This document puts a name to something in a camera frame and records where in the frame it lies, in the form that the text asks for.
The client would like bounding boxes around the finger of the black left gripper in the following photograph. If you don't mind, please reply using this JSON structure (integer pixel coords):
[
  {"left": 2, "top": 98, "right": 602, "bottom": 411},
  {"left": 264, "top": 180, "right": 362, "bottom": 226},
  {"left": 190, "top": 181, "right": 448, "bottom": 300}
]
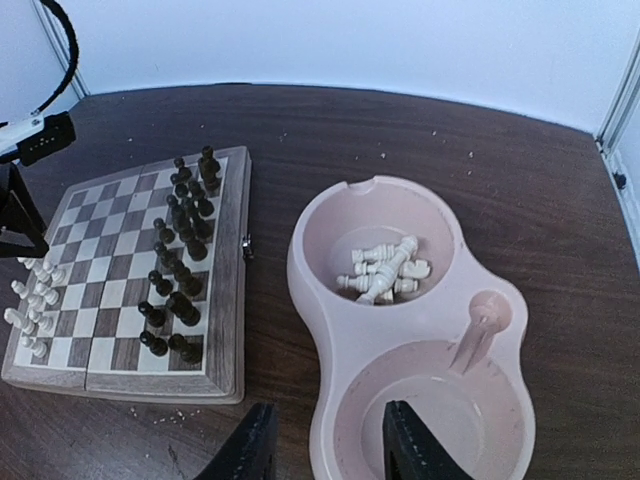
[{"left": 1, "top": 162, "right": 49, "bottom": 258}]

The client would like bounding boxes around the white chess piece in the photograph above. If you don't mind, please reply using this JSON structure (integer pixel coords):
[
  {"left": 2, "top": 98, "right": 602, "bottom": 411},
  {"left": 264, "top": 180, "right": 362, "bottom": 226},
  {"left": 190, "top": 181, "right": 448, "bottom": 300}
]
[
  {"left": 17, "top": 257, "right": 42, "bottom": 270},
  {"left": 20, "top": 336, "right": 48, "bottom": 358}
]

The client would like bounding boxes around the right aluminium frame post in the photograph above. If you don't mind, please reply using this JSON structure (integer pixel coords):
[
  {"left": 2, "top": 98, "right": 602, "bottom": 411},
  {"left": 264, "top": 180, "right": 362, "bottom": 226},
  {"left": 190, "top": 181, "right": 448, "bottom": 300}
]
[{"left": 595, "top": 45, "right": 639, "bottom": 159}]

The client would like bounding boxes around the pile of white chess pieces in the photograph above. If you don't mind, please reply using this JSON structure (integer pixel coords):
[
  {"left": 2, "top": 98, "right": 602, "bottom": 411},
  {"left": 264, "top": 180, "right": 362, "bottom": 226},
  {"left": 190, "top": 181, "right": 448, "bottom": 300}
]
[{"left": 336, "top": 235, "right": 432, "bottom": 305}]

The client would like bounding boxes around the dark chess pieces row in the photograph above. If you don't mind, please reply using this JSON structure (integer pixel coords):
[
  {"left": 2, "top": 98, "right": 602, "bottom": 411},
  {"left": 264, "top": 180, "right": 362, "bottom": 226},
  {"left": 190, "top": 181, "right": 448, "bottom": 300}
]
[{"left": 136, "top": 157, "right": 224, "bottom": 374}]

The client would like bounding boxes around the pink double pet bowl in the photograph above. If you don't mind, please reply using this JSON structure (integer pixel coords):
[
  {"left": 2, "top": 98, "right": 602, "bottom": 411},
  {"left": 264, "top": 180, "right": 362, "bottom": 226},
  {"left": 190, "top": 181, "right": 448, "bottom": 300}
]
[{"left": 287, "top": 176, "right": 536, "bottom": 479}]

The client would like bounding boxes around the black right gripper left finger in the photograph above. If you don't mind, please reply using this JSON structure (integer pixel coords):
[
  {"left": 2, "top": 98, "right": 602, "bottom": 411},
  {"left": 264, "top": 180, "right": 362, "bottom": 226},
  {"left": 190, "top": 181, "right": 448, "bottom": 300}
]
[{"left": 194, "top": 403, "right": 278, "bottom": 480}]

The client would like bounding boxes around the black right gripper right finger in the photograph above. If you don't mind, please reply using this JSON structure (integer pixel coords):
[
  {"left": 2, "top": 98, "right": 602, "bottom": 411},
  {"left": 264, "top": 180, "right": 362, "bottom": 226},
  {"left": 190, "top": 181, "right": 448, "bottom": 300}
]
[{"left": 382, "top": 401, "right": 471, "bottom": 480}]

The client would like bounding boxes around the wooden chess board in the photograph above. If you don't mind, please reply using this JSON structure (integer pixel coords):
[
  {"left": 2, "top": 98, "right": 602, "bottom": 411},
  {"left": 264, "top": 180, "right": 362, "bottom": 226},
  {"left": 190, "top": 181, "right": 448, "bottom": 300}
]
[{"left": 1, "top": 146, "right": 252, "bottom": 405}]

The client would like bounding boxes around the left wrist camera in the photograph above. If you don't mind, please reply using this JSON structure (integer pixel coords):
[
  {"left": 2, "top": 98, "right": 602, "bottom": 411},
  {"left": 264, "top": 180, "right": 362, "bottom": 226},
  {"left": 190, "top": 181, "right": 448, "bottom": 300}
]
[{"left": 1, "top": 111, "right": 76, "bottom": 166}]

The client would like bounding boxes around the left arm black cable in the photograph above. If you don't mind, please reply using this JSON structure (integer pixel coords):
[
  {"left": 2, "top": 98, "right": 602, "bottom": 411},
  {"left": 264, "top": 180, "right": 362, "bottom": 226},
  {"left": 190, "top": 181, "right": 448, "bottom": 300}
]
[{"left": 29, "top": 0, "right": 81, "bottom": 117}]

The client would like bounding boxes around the white chess pawn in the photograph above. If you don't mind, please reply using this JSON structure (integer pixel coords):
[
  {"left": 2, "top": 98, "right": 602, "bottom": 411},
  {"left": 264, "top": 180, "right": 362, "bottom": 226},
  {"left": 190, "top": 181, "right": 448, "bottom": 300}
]
[
  {"left": 35, "top": 283, "right": 60, "bottom": 306},
  {"left": 29, "top": 310, "right": 55, "bottom": 335}
]

